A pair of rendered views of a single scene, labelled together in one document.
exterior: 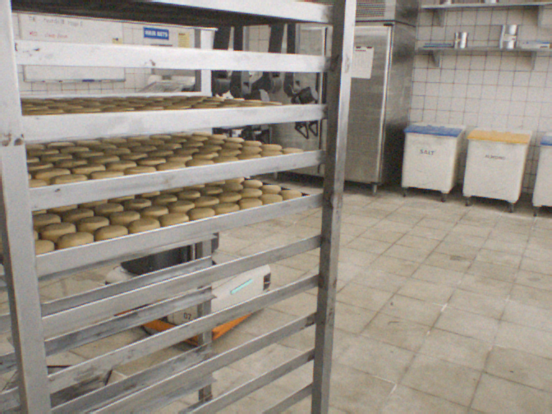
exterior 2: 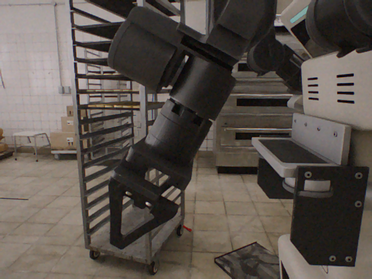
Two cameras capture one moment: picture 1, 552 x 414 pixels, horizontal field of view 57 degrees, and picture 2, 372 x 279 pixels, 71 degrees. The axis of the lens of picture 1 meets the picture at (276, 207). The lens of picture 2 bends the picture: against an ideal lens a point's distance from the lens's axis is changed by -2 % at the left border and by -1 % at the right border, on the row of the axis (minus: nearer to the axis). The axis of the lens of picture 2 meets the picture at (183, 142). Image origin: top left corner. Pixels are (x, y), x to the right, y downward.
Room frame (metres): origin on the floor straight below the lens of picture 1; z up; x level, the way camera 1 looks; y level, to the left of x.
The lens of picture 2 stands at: (2.70, -0.23, 1.15)
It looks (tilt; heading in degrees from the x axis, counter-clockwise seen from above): 11 degrees down; 154
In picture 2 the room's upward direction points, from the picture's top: straight up
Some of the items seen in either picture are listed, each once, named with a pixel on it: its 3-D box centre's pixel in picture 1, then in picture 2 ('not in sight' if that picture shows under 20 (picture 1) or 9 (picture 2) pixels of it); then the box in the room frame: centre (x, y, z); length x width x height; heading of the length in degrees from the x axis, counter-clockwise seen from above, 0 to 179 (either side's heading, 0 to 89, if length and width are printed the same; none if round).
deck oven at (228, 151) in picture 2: not in sight; (268, 99); (-0.17, 2.52, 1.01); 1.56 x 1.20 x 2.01; 60
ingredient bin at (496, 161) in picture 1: (495, 167); not in sight; (5.15, -2.24, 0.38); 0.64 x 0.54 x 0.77; 151
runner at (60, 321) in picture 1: (204, 273); (111, 117); (0.83, 0.12, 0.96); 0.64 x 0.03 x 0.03; 134
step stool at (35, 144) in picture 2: not in sight; (34, 145); (-2.32, -0.62, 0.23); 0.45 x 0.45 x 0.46; 52
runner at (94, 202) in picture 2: not in sight; (115, 189); (0.83, 0.12, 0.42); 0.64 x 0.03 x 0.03; 134
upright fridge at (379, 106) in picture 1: (338, 95); not in sight; (5.92, -0.66, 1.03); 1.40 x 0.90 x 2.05; 60
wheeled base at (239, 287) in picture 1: (190, 287); not in sight; (2.51, 0.44, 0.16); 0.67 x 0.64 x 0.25; 60
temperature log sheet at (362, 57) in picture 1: (361, 62); not in sight; (5.33, -0.82, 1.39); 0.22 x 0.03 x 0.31; 60
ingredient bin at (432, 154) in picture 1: (432, 160); not in sight; (5.48, -1.68, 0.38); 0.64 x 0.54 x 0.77; 152
